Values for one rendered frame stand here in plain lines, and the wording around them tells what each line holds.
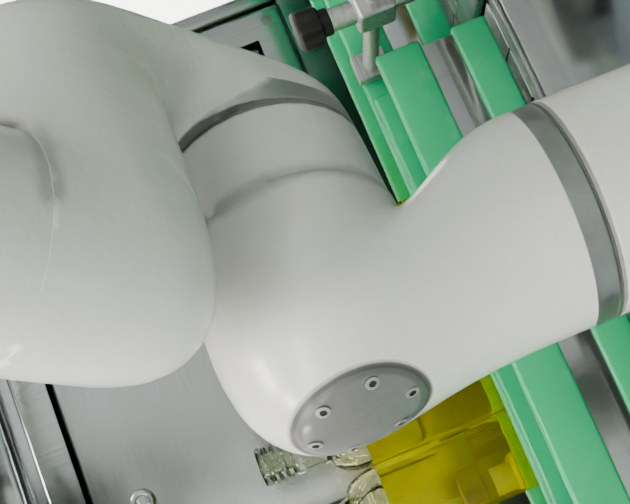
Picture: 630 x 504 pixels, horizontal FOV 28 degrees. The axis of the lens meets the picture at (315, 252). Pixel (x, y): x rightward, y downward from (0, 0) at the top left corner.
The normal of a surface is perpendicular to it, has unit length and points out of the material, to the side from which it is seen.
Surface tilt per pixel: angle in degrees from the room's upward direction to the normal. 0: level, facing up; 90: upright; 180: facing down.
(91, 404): 90
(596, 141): 89
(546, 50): 90
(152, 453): 90
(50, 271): 118
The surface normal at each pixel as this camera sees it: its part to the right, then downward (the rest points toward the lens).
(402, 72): -0.04, -0.25
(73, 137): 0.32, -0.71
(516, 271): 0.21, 0.23
